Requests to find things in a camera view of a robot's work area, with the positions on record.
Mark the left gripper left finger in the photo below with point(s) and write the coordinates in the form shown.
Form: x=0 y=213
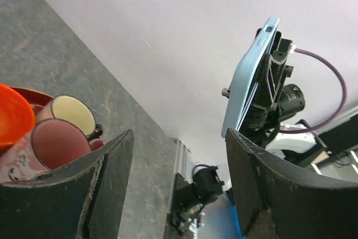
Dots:
x=83 y=199

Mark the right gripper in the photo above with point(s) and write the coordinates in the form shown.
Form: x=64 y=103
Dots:
x=274 y=101

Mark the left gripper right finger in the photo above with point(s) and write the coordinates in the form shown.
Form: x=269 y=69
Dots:
x=277 y=199

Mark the blue case phone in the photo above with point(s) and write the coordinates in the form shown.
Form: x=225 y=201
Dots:
x=243 y=87

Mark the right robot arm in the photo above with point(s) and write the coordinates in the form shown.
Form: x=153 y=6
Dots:
x=197 y=185

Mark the pink ghost mug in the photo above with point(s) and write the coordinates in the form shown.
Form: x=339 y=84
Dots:
x=53 y=143

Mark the orange bowl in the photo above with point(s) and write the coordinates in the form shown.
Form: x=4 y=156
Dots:
x=17 y=117

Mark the cream mug black handle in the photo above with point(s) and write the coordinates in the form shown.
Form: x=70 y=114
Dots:
x=73 y=110

